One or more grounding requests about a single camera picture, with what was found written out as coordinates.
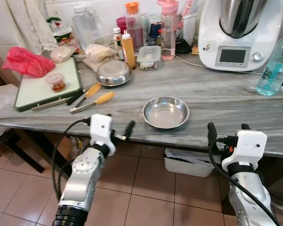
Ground dark wooden table frame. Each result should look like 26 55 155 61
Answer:
0 125 48 174

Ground white appliance power cable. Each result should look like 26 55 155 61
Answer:
174 54 264 75

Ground snack packet with green bow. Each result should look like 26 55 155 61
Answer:
46 16 82 53

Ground large beige food bag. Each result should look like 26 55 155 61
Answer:
82 44 119 72

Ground small pink-lidded plastic tub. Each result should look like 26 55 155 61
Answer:
45 73 67 93

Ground white green-edged cutting board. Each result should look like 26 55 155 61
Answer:
14 56 84 113

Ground white plastic bin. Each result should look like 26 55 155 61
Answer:
163 148 216 178

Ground deep steel bowl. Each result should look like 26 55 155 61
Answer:
96 60 133 87

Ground yellow-tipped steel tongs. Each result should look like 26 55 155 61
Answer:
69 82 116 115

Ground orange-lidded clear bottle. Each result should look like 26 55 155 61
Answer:
125 1 145 52

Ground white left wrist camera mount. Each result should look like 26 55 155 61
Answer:
89 114 117 156

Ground brown wooden chair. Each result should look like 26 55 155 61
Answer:
0 49 20 89

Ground small black object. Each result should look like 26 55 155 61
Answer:
175 39 193 55

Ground white plastic bag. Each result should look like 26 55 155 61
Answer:
0 84 20 119

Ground cream curtain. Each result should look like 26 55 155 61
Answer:
4 0 49 55

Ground clear lidded food container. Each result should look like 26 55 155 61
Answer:
136 45 162 71

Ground shallow steel bowl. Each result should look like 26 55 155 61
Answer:
142 96 190 130

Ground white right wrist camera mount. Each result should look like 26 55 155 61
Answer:
233 130 268 166

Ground white kitchen food processor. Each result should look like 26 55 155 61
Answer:
198 0 276 73

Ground small white-capped sauce bottle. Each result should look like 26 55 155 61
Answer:
112 27 124 60

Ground blue-capped plastic water bottle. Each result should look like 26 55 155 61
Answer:
255 31 283 97

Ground clear plastic jug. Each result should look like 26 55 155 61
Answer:
181 12 200 46

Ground magenta plastic cup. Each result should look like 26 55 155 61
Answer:
116 17 128 36

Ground black-handled kitchen knife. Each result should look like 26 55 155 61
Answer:
31 89 88 113

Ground red plastic bag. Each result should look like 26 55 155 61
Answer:
2 46 57 79

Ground small beige food bag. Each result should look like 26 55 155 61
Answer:
50 45 77 64

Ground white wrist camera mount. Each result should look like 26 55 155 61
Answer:
233 130 268 166
89 114 117 156

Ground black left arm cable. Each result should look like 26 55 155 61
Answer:
51 118 91 201

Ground large clear plastic bottle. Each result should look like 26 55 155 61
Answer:
72 4 105 48

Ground pink water bottle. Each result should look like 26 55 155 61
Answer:
157 0 179 60

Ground yellow squeeze bottle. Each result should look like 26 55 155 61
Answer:
121 30 137 70

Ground dark blue-lidded jar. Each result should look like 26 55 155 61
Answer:
148 21 162 47

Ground pink straw pack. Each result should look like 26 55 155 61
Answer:
178 0 199 30

